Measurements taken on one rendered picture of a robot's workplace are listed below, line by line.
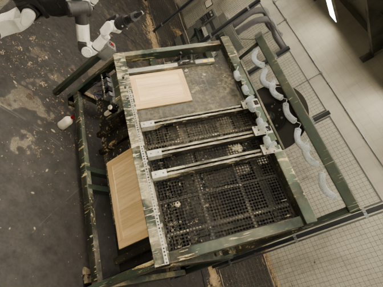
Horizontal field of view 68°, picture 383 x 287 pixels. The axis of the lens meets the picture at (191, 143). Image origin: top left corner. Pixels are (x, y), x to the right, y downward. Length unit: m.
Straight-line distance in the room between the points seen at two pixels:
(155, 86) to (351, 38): 6.19
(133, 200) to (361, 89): 6.04
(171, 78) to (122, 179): 1.16
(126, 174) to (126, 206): 0.31
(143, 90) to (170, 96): 0.27
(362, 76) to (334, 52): 0.96
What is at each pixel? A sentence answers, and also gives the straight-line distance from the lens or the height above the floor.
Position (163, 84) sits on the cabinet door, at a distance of 3.03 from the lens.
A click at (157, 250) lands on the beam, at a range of 2.27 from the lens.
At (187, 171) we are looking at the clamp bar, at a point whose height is 1.16.
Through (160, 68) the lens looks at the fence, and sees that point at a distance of 3.15.
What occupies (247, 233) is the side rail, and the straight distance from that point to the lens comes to 2.37.
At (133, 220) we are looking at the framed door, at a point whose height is 0.48.
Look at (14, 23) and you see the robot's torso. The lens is 2.55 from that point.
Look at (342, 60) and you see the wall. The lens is 8.06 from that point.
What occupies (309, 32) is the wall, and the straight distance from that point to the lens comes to 8.82.
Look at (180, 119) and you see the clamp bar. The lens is 2.69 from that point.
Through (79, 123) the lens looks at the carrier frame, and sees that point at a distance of 3.35.
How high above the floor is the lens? 2.22
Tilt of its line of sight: 22 degrees down
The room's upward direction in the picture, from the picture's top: 60 degrees clockwise
